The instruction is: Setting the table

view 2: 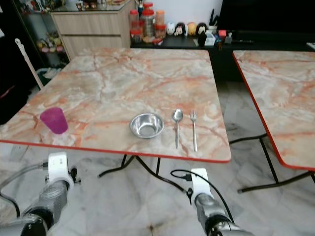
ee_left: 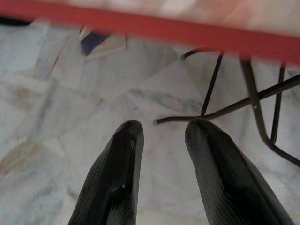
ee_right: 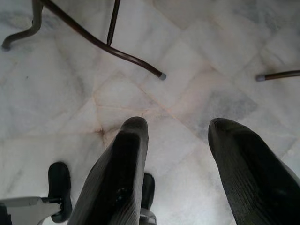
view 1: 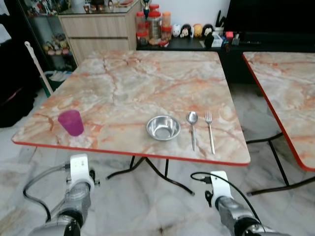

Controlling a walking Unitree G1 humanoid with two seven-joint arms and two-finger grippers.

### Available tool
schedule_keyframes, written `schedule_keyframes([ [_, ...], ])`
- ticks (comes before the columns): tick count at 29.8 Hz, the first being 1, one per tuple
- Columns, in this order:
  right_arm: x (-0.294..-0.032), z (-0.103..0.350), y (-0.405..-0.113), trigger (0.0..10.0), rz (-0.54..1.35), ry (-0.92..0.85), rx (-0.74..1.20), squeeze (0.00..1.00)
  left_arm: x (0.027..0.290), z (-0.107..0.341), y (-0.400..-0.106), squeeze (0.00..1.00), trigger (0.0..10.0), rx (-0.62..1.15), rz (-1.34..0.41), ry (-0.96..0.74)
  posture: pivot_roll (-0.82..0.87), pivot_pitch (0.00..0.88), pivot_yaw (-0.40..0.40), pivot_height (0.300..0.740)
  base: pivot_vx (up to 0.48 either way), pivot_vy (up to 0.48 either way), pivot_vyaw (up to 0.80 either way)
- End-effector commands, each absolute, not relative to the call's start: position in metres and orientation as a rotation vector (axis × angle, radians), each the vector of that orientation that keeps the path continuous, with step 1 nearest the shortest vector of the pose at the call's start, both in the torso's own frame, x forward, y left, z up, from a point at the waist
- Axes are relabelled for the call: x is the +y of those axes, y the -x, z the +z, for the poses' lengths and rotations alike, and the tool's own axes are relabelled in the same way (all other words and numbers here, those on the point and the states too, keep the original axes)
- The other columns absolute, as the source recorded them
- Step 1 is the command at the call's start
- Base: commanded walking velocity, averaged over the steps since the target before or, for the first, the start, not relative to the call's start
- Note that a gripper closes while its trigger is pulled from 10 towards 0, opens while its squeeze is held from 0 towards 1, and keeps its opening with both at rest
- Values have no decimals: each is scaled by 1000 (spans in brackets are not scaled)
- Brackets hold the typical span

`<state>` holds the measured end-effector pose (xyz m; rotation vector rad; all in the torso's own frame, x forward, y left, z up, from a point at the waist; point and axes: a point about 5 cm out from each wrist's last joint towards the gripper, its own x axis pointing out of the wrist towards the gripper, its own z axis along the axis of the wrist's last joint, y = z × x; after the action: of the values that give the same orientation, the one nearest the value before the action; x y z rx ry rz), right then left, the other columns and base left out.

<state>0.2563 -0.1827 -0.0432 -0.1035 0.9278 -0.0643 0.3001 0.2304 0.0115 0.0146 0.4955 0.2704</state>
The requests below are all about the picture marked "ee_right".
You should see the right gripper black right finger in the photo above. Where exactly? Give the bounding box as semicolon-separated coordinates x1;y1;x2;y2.
208;117;300;225

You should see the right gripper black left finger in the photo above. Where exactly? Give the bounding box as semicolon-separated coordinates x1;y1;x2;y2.
67;116;149;225

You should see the robot right leg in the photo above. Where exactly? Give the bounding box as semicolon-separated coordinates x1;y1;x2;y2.
140;172;157;225

